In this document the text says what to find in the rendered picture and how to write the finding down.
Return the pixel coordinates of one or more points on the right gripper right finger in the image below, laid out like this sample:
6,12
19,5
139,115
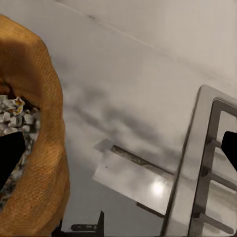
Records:
229,147

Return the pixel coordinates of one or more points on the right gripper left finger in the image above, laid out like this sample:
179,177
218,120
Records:
12,147

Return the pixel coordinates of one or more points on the burner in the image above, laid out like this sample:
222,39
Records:
204,199

